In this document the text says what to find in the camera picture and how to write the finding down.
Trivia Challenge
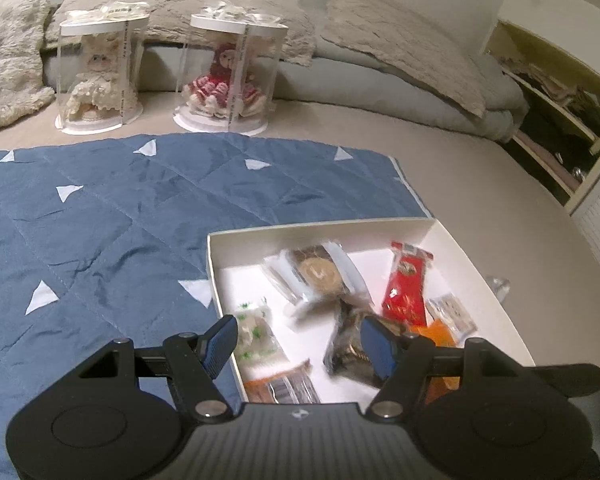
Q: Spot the red snack packet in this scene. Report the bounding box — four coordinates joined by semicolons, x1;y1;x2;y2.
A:
381;242;434;327

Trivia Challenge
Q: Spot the dark foil cake packet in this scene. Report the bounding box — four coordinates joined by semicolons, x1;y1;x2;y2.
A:
323;299;407;388

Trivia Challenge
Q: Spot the green white candy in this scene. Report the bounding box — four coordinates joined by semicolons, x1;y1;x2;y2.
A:
233;302;286;366

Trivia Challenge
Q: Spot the white cookie snack packet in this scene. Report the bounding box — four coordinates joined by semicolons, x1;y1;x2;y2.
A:
426;294;477;344

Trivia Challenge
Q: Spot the orange barcode snack packet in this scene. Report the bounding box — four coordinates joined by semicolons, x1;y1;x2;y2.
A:
245;360;321;404

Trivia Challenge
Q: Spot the clear round pastry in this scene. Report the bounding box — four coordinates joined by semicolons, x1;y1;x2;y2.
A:
263;240;372;314

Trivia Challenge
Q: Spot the white cardboard tray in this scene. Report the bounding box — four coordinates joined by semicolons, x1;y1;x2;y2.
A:
207;218;533;406

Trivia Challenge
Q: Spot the blue quilted triangle mat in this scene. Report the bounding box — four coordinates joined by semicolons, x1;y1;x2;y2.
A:
0;133;428;479

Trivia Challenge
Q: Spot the red doll display case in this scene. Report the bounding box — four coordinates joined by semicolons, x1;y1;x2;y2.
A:
173;0;288;136

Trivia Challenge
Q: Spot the white doll display case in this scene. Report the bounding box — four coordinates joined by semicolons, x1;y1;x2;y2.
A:
55;1;150;136

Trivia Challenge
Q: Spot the white fluffy pillow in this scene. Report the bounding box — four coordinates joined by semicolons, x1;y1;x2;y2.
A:
0;0;55;128

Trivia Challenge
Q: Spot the wooden right shelf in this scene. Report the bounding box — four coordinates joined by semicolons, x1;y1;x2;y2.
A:
482;0;600;214

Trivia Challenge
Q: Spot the beige right pillow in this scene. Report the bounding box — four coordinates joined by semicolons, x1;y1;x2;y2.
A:
323;0;486;118

